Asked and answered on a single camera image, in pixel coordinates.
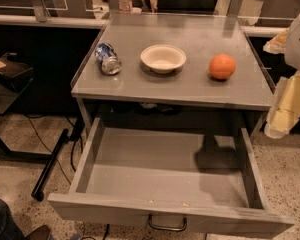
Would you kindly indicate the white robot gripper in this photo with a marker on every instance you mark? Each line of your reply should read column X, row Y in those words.
column 298, row 44

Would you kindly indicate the orange fruit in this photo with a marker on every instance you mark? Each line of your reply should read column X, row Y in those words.
column 222, row 66

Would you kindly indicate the grey drawer cabinet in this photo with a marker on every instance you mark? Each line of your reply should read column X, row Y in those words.
column 203, row 65

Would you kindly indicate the open grey top drawer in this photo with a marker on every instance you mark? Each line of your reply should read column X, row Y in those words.
column 124, row 176

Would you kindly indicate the background person's hand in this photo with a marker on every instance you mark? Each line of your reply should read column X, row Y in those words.
column 154, row 5

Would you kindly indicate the white paper bowl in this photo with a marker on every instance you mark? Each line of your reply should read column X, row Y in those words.
column 163, row 59

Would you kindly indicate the black monitor in background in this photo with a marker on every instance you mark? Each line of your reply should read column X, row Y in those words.
column 187, row 6

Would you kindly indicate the crushed blue soda can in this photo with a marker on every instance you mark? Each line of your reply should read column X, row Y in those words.
column 108, row 59

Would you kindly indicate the black box on stand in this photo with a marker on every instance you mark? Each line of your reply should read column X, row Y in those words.
column 13, row 74

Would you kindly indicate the black stand leg bar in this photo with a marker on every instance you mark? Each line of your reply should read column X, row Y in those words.
column 37, row 192

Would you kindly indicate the brown shoe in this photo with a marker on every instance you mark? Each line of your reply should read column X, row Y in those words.
column 41, row 233

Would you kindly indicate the person's blue jeans leg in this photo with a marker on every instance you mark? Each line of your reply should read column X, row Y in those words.
column 8, row 228

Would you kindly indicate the black metal drawer handle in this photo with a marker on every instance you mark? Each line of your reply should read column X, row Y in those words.
column 166, row 223

